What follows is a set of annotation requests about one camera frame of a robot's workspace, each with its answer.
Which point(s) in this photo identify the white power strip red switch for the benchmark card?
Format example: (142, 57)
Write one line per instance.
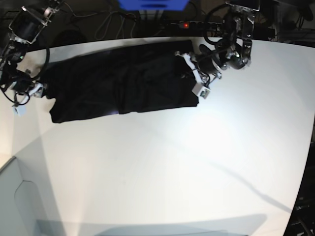
(198, 25)

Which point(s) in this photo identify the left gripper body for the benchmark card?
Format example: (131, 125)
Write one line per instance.
(203, 66)

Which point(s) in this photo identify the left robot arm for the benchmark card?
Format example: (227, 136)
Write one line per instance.
(234, 48)

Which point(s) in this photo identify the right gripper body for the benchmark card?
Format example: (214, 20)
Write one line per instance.
(23, 90)

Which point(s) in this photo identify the black T-shirt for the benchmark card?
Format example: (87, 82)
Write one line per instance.
(141, 78)

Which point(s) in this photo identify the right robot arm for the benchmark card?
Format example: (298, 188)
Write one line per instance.
(24, 30)

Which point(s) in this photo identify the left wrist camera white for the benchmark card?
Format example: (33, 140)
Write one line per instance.
(201, 91)

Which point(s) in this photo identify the blue box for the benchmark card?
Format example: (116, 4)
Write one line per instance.
(133, 5)

